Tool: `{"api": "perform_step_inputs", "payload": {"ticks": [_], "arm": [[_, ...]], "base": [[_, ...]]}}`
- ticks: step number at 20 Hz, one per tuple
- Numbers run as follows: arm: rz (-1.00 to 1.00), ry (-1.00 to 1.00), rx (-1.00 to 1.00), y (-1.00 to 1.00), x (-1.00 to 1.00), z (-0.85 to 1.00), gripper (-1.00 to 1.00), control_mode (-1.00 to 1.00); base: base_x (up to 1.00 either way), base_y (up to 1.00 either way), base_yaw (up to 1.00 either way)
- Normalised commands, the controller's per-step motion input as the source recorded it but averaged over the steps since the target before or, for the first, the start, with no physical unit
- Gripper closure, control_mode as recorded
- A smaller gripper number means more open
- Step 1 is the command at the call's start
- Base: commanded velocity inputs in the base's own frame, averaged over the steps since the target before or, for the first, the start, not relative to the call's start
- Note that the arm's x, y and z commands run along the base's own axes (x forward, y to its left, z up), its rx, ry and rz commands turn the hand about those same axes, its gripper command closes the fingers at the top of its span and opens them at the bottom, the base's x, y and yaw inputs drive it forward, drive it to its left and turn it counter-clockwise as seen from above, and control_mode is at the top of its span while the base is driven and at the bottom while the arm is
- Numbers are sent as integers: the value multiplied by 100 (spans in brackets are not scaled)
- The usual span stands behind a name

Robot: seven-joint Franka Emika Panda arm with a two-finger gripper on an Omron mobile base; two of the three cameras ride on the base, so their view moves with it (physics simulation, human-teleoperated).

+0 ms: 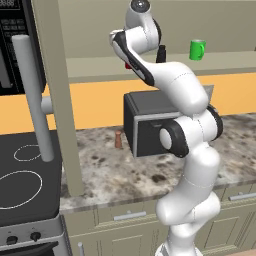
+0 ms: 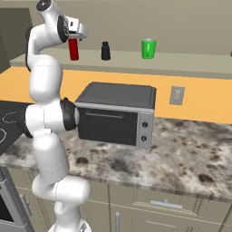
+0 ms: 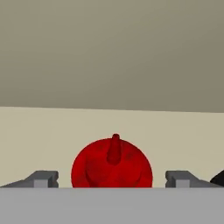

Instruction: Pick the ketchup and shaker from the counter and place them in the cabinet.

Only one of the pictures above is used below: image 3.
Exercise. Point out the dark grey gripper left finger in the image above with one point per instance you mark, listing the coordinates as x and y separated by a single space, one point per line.
43 178

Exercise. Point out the red ketchup bottle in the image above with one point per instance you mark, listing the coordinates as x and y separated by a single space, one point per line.
112 167

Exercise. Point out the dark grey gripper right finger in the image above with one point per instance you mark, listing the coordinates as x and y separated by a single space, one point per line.
180 178

